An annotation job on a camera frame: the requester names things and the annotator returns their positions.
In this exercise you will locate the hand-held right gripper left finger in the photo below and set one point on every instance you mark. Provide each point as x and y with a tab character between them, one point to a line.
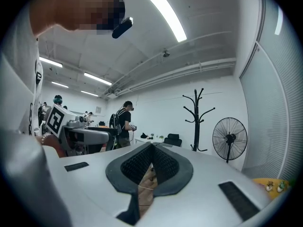
94	185

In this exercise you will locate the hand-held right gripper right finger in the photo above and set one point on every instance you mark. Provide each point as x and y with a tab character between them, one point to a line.
201	197

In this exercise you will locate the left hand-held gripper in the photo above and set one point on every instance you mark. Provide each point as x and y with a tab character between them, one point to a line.
56	122

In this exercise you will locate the black coat stand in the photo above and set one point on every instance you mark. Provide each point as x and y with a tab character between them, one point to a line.
196	126

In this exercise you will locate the person's left forearm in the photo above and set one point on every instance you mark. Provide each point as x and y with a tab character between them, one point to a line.
52	146

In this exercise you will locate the wooden work table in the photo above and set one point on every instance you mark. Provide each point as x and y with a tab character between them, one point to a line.
99	128

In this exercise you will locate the long ceiling light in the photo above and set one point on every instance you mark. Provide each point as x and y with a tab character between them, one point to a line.
97	78
50	62
89	93
59	84
163	11

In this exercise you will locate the black desk object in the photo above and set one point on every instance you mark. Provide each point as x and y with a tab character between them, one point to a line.
144	135

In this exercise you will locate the white desk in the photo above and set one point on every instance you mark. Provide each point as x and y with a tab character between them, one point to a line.
144	141

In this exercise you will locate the round wooden table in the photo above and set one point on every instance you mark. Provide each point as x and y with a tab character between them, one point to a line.
260	185

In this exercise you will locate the black office chair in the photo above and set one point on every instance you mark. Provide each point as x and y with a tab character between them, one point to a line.
172	141

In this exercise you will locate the black standing fan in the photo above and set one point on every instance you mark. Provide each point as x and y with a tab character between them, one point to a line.
229	138

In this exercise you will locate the small beige potted plant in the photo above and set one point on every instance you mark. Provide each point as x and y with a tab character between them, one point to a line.
269	186

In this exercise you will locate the person's grey shirt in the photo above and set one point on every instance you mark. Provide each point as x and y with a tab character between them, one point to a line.
23	174

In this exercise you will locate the small green potted plant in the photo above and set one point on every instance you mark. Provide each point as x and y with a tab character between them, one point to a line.
281	186

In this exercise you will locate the white ceiling pipes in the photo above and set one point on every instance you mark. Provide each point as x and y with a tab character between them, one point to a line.
177	72

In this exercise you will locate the ceiling sensor dome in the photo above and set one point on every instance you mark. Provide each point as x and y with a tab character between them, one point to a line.
166	54

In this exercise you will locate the person's head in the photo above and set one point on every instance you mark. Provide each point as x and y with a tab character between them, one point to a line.
71	6

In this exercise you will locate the grey wall notice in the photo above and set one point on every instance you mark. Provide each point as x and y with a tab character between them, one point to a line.
98	109

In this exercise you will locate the black head camera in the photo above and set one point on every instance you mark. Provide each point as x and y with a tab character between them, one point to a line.
122	28

